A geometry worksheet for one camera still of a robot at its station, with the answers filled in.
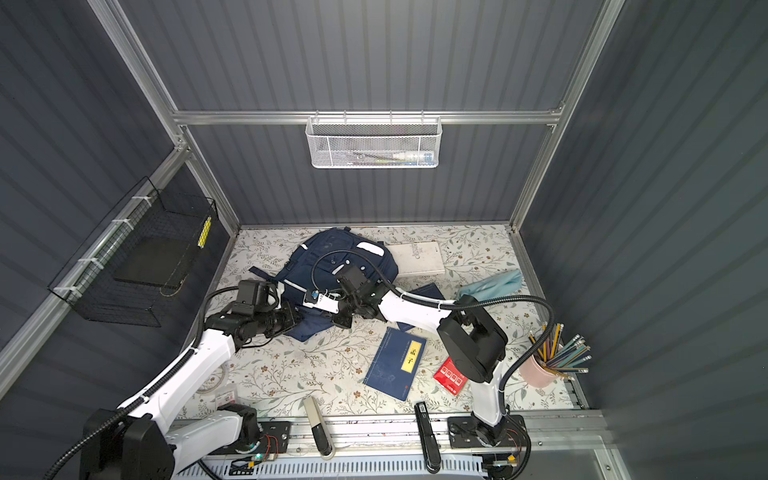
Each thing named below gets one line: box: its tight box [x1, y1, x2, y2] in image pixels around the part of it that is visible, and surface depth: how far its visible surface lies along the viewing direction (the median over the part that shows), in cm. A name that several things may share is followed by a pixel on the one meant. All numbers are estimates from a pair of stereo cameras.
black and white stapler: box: [303, 396, 335, 459], surface depth 73 cm
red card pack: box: [433, 357, 468, 396], surface depth 84 cm
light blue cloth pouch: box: [457, 270, 522, 301], surface depth 96 cm
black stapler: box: [414, 401, 442, 474], surface depth 71 cm
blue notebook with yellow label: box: [363, 327, 427, 401], surface depth 86 cm
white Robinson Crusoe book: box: [387, 242, 445, 277], surface depth 111 cm
